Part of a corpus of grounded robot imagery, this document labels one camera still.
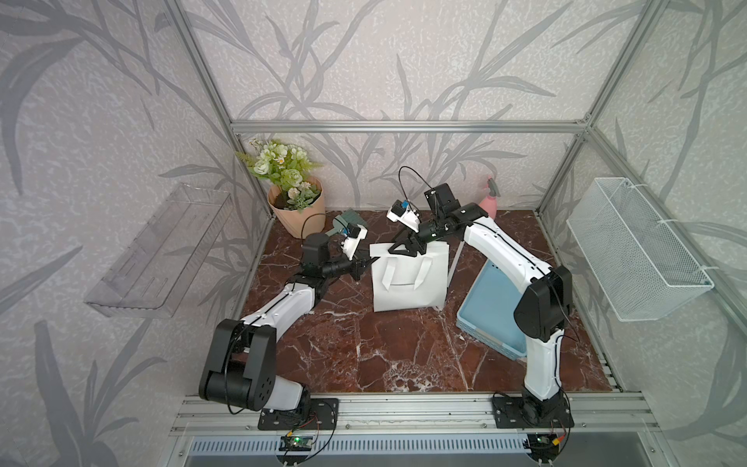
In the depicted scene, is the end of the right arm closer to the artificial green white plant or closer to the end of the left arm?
the end of the left arm

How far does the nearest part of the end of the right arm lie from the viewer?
2.11 feet

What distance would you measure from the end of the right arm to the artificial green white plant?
0.41 metres

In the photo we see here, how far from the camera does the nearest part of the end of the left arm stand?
679mm

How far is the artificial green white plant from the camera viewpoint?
0.93 m

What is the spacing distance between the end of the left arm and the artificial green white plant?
310 mm
